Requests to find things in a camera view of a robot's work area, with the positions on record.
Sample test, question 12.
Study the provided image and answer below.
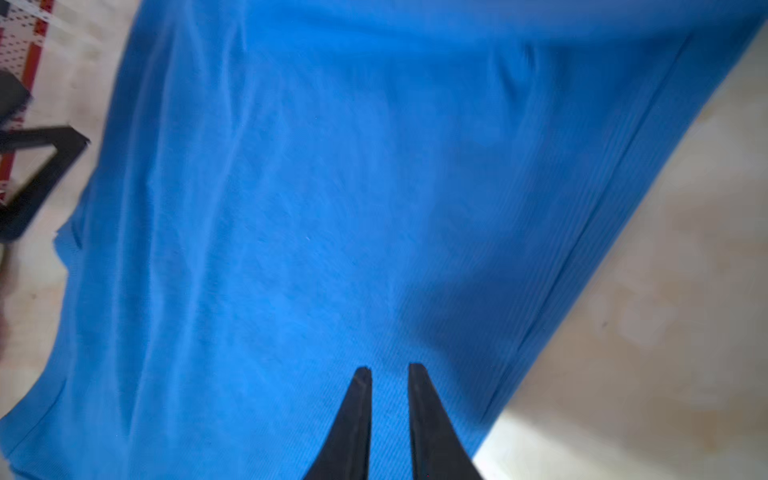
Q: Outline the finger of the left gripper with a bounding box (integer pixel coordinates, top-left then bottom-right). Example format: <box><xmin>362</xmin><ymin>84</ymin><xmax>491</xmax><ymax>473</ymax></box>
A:
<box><xmin>1</xmin><ymin>126</ymin><xmax>90</xmax><ymax>242</ymax></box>

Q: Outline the blue tank top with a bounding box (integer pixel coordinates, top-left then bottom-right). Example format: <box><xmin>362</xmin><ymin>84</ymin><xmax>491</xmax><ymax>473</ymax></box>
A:
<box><xmin>1</xmin><ymin>1</ymin><xmax>767</xmax><ymax>479</ymax></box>

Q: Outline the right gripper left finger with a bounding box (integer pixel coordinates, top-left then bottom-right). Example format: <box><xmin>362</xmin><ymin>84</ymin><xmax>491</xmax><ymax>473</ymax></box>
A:
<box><xmin>303</xmin><ymin>367</ymin><xmax>373</xmax><ymax>480</ymax></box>

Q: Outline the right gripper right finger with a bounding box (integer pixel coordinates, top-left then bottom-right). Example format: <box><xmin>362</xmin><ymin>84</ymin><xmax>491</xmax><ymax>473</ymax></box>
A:
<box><xmin>408</xmin><ymin>363</ymin><xmax>481</xmax><ymax>480</ymax></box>

